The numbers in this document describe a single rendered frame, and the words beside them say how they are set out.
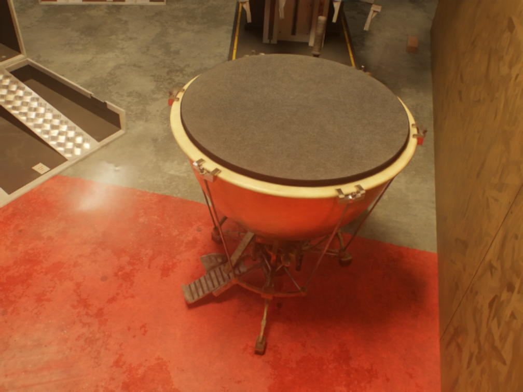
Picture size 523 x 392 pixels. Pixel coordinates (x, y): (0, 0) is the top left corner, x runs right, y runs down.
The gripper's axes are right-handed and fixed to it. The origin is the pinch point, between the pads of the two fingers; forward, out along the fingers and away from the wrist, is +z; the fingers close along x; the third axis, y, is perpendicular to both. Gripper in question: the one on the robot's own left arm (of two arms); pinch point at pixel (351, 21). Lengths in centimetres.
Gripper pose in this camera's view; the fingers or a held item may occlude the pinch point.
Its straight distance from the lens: 219.1
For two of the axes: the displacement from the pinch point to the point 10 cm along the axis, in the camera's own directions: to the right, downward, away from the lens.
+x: 9.7, 2.5, -0.2
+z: -2.3, 9.2, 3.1
